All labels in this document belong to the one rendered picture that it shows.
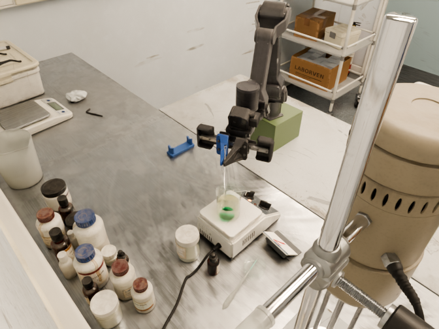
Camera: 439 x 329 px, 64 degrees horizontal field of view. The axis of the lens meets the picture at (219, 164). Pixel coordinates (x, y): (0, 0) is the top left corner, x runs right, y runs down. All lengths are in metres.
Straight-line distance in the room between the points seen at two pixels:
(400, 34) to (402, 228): 0.20
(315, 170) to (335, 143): 0.18
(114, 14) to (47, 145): 1.04
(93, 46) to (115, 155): 1.04
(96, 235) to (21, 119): 0.72
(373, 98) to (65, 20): 1.97
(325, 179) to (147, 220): 0.56
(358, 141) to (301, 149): 1.06
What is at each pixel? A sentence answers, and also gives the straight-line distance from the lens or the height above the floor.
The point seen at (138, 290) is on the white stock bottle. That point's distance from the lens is 0.81.
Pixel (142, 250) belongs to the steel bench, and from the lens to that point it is 0.97.
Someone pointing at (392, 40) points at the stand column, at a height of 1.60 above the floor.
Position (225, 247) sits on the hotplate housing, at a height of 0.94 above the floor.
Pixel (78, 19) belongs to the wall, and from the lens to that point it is 2.13.
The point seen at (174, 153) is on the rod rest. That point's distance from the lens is 1.22.
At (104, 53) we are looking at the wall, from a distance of 2.24.
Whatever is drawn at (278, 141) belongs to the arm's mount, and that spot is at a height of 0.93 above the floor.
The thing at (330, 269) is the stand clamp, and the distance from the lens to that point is 0.30.
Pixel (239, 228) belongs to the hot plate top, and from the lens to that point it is 0.88.
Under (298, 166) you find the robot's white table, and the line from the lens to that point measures 1.20.
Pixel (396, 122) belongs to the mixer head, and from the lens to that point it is 0.30.
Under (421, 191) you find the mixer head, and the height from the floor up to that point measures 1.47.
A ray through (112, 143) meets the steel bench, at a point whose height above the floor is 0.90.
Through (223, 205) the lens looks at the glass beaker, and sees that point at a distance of 0.85.
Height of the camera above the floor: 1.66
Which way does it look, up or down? 40 degrees down
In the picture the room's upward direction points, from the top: straight up
